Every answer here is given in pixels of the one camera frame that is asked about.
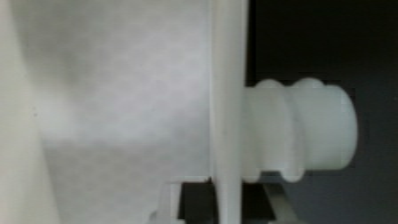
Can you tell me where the white cabinet door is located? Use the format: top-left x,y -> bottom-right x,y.
241,78 -> 358,182

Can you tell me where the white cabinet body box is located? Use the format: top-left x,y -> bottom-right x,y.
0,0 -> 248,224

